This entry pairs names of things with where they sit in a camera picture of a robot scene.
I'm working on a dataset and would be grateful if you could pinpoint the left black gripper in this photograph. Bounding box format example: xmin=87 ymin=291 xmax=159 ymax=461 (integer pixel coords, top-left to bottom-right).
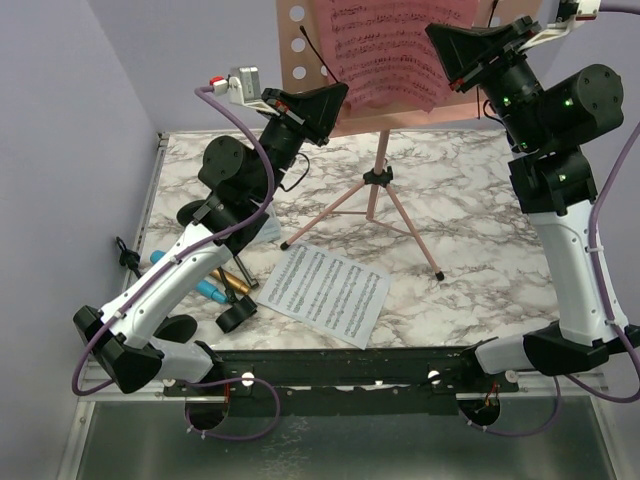
xmin=253 ymin=83 xmax=347 ymax=203

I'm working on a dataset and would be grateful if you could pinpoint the pink music stand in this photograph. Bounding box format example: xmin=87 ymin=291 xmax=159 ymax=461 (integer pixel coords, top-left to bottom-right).
xmin=274 ymin=0 xmax=546 ymax=280

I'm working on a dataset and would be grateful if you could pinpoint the pink sheet music page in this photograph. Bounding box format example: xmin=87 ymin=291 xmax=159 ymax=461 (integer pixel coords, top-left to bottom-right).
xmin=313 ymin=0 xmax=478 ymax=114

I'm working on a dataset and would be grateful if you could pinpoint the white paper sheet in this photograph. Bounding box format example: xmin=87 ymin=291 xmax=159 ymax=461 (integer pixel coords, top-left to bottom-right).
xmin=258 ymin=242 xmax=391 ymax=349

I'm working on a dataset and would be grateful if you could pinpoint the gold microphone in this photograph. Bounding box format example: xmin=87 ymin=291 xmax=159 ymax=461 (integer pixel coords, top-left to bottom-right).
xmin=210 ymin=270 xmax=251 ymax=295

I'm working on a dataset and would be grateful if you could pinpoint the black desktop mic stand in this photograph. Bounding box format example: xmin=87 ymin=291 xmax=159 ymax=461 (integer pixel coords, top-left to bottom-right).
xmin=175 ymin=199 xmax=261 ymax=334

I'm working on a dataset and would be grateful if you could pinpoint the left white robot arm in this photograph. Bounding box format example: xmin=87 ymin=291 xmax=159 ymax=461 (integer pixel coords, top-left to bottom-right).
xmin=73 ymin=82 xmax=349 ymax=395

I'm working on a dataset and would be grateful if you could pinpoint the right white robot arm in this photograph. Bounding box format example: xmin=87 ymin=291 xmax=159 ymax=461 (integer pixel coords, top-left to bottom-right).
xmin=426 ymin=17 xmax=639 ymax=392

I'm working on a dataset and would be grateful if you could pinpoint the clear plastic compartment box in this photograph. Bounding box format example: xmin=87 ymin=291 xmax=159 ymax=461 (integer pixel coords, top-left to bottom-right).
xmin=256 ymin=205 xmax=281 ymax=243

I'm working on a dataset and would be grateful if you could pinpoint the blue microphone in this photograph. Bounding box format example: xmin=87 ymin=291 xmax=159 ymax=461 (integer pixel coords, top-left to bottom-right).
xmin=150 ymin=250 xmax=228 ymax=304

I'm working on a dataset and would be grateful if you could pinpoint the black round-base mic stand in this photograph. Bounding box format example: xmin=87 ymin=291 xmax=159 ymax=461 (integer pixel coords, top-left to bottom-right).
xmin=115 ymin=236 xmax=197 ymax=344

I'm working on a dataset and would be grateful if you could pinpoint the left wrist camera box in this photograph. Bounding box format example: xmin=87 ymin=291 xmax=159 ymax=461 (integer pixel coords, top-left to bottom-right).
xmin=209 ymin=66 xmax=262 ymax=108

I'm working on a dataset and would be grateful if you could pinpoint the black mounting rail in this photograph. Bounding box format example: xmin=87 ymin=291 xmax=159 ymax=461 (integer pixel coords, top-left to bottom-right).
xmin=164 ymin=347 xmax=519 ymax=417

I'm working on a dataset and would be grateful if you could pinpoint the aluminium frame rail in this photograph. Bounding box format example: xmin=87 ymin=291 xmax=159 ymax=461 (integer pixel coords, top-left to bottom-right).
xmin=76 ymin=361 xmax=607 ymax=402

